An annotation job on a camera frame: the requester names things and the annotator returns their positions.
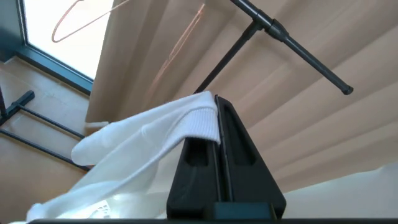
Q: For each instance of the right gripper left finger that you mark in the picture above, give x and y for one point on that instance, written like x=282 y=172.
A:
x=192 y=193

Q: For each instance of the white garment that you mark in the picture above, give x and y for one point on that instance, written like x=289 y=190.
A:
x=140 y=146

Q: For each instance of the black clothes rack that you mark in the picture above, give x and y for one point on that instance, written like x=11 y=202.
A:
x=311 y=60

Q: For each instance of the pink clothes hanger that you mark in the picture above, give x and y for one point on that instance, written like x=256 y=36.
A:
x=183 y=37
x=93 y=20

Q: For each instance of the beige curtain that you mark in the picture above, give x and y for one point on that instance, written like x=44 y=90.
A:
x=311 y=124

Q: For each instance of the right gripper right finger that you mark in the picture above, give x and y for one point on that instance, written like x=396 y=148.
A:
x=252 y=193

